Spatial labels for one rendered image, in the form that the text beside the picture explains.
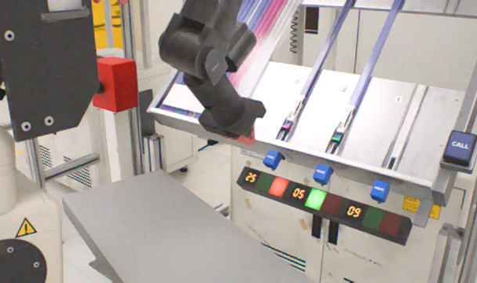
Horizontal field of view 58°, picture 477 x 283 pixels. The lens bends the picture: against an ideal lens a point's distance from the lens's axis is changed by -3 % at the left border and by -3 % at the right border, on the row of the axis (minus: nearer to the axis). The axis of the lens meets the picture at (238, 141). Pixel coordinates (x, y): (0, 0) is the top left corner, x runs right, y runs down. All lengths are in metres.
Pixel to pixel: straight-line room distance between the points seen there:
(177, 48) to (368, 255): 0.86
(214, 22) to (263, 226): 0.93
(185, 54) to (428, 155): 0.45
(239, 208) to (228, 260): 0.72
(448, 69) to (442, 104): 1.90
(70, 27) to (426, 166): 0.59
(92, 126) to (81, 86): 1.46
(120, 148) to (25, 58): 1.09
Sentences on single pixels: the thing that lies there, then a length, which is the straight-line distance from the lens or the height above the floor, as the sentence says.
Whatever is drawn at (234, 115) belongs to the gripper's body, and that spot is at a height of 0.83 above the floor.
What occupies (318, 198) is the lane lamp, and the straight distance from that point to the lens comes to 0.81.
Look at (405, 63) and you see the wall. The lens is 2.81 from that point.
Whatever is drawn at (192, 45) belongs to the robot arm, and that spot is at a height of 0.95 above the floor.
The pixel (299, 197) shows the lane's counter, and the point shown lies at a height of 0.65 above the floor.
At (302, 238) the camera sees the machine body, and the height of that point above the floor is 0.30.
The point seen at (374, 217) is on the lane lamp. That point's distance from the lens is 0.78.
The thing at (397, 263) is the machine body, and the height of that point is 0.34.
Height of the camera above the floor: 1.04
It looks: 21 degrees down
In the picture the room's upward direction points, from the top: straight up
